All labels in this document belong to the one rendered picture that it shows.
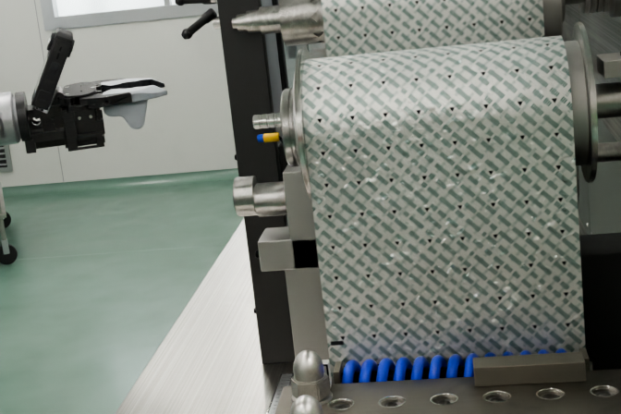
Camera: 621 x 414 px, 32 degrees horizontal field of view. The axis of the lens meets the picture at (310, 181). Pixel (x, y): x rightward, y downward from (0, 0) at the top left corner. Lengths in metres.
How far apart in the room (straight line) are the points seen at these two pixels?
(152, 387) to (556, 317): 0.58
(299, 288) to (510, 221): 0.24
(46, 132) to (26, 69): 5.44
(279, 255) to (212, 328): 0.49
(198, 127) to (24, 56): 1.17
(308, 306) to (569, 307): 0.26
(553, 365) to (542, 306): 0.07
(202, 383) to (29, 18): 5.73
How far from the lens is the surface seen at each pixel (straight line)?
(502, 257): 1.00
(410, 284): 1.01
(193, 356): 1.48
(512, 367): 0.97
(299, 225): 1.07
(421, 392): 0.97
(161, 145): 6.87
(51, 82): 1.58
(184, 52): 6.74
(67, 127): 1.59
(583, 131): 0.99
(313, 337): 1.12
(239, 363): 1.43
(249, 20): 1.28
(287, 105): 1.01
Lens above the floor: 1.43
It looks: 13 degrees down
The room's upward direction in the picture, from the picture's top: 6 degrees counter-clockwise
